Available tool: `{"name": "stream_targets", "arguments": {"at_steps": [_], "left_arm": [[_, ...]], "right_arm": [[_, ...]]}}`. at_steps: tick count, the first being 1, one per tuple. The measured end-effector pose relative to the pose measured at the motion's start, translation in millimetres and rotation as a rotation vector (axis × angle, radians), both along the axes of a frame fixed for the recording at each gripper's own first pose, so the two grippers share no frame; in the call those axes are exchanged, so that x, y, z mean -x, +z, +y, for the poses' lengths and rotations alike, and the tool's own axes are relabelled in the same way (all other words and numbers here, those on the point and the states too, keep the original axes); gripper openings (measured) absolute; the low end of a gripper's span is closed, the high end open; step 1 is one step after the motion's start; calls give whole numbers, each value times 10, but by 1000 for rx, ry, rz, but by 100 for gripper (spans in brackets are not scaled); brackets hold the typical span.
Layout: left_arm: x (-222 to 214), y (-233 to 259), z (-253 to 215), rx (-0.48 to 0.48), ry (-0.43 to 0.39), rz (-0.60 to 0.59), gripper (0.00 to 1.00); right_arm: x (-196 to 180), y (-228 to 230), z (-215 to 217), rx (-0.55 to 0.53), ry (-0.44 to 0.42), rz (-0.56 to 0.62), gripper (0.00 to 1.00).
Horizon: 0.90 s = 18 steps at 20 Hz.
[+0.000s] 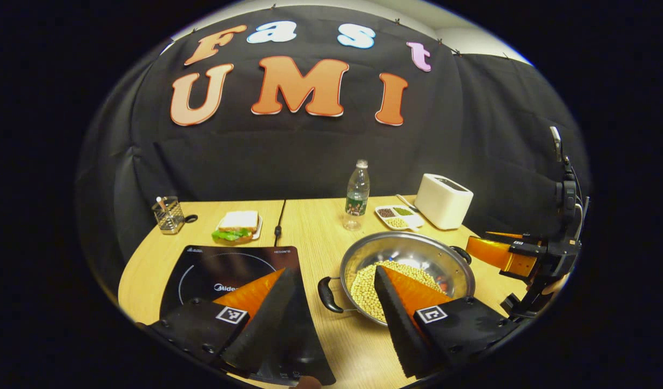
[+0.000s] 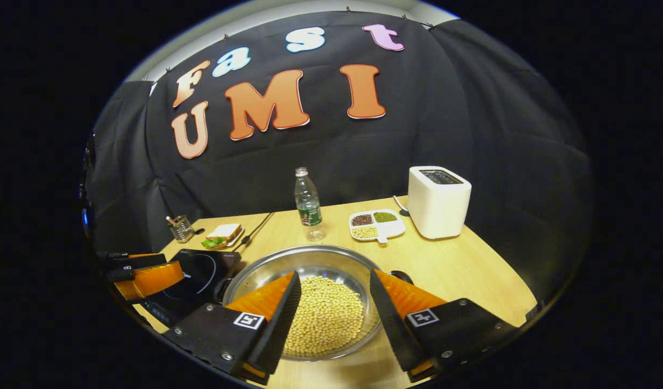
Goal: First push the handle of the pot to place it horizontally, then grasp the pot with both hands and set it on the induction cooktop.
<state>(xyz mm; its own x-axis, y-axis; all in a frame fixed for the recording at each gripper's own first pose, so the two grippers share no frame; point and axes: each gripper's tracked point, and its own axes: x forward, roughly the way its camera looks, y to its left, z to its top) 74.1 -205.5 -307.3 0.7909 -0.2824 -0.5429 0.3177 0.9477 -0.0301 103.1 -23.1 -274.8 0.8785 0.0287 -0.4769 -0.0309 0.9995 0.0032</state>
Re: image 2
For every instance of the white divided dish of beans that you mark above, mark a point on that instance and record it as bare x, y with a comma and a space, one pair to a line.
377, 225

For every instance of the small white plate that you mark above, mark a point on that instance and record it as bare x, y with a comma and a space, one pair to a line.
238, 237

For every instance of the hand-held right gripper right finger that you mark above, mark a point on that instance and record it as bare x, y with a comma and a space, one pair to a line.
393, 329

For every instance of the black induction cooktop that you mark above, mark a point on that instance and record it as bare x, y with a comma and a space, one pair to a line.
202, 275

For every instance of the metal spoon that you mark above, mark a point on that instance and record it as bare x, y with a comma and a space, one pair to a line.
400, 205

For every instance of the sandwich with lettuce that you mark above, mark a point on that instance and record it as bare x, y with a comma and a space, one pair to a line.
222, 234

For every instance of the black backdrop cloth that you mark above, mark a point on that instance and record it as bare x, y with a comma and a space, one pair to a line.
445, 135

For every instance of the pile of soybeans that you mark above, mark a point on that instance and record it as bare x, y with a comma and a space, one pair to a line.
326, 319

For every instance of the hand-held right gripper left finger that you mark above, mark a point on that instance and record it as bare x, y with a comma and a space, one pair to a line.
280, 329

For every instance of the clear plastic water bottle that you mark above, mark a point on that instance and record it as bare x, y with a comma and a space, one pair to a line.
309, 210

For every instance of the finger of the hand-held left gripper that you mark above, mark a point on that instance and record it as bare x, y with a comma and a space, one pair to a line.
137, 259
148, 280

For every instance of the white toaster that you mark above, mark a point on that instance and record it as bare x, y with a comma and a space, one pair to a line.
437, 210

